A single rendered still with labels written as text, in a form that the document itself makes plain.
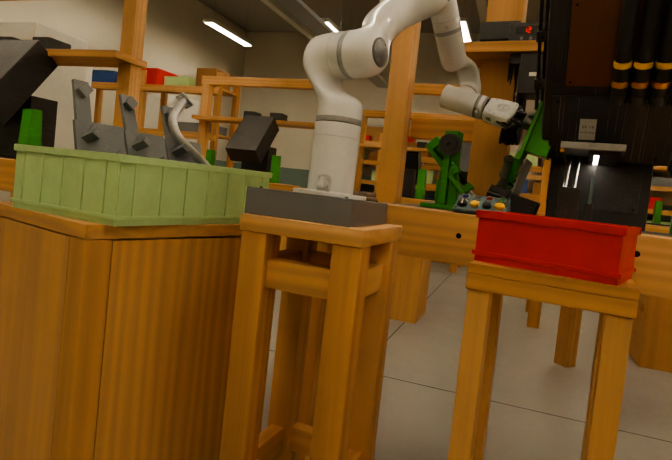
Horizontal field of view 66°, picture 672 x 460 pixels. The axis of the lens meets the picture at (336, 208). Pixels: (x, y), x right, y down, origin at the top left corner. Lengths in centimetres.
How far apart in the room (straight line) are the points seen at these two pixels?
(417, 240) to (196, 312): 68
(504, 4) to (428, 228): 106
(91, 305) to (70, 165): 35
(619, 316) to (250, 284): 81
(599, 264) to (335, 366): 60
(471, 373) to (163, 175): 89
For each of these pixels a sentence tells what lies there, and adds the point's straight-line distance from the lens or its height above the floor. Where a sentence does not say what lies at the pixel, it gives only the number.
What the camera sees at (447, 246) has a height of 80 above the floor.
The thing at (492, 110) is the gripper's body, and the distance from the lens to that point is 188.
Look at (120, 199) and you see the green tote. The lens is 132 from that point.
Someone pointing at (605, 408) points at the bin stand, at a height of 55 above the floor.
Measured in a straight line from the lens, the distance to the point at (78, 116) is 162.
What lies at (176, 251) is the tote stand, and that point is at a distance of 148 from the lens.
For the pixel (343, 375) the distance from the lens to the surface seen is 121.
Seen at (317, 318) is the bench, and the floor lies 50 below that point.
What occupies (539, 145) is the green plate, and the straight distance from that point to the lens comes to 176.
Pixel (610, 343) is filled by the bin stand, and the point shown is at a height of 68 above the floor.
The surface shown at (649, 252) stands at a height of 86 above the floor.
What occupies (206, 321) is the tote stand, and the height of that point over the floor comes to 50.
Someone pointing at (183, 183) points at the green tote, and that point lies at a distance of 145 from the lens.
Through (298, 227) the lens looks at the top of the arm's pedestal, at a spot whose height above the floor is 84.
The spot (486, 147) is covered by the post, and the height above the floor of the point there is 115.
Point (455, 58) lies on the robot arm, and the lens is 184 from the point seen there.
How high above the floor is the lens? 94
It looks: 2 degrees down
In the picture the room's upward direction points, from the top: 6 degrees clockwise
